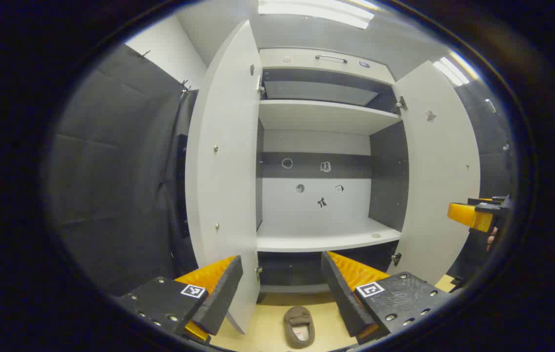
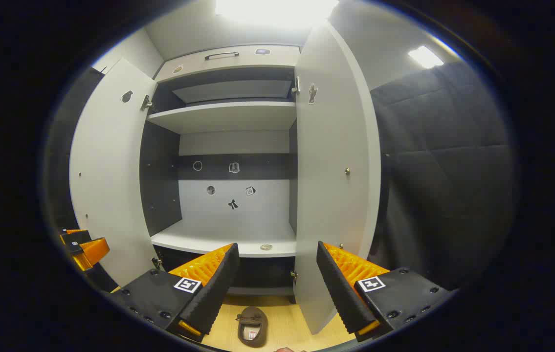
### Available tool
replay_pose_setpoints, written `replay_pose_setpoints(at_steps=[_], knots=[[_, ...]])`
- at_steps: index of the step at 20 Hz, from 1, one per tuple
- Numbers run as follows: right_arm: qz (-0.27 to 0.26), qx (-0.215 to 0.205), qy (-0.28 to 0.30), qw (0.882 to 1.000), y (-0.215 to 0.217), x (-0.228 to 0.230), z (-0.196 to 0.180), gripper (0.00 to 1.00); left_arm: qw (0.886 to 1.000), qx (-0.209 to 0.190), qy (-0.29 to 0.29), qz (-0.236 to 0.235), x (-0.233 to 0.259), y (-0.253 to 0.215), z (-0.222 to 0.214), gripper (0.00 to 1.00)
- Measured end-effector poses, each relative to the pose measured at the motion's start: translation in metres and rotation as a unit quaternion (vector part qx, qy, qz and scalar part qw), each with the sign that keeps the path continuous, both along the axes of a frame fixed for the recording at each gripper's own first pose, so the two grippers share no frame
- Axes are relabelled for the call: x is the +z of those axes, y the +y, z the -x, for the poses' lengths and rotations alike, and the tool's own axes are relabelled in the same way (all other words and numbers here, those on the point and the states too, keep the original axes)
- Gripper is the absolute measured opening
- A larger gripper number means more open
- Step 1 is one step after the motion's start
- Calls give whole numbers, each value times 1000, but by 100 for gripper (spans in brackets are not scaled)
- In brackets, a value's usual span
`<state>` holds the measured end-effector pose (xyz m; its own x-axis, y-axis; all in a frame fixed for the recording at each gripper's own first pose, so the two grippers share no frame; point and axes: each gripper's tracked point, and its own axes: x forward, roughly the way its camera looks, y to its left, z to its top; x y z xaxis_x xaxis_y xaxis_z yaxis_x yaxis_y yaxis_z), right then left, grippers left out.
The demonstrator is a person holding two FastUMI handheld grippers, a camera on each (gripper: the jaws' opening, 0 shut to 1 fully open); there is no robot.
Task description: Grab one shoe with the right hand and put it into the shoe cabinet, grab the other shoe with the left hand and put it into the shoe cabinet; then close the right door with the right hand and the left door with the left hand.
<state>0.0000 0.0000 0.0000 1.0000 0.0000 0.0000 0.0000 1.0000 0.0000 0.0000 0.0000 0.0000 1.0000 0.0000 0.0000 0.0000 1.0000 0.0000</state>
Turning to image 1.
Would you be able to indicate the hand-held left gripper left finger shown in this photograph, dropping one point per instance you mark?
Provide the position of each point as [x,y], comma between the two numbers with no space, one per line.
[223,298]

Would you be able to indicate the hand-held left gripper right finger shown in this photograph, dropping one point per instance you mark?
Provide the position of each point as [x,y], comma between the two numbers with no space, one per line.
[343,303]

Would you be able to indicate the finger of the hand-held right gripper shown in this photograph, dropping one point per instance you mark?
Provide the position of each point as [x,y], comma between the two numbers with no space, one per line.
[470,215]

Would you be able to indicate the white shoe cabinet door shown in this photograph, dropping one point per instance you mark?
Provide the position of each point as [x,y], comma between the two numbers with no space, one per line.
[438,186]
[223,171]

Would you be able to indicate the brown fluffy shoe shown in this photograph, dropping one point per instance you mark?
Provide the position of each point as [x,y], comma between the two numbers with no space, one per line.
[299,326]

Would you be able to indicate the white shoe cabinet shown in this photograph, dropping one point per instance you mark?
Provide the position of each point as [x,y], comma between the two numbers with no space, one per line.
[316,205]

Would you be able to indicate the metal door hinge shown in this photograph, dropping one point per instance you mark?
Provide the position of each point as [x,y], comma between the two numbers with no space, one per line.
[258,271]
[400,103]
[260,88]
[395,258]

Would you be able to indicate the white cabinet shelf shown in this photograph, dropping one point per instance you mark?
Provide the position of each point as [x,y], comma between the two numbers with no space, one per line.
[316,237]
[321,117]

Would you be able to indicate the wooden base platform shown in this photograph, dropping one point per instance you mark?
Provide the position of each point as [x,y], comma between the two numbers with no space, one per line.
[267,327]

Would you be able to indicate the black backdrop cloth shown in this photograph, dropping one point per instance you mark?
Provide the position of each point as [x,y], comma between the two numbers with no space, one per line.
[487,142]
[111,171]

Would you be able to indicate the ceiling light panel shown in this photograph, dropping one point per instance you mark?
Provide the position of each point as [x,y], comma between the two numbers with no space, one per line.
[453,71]
[316,12]

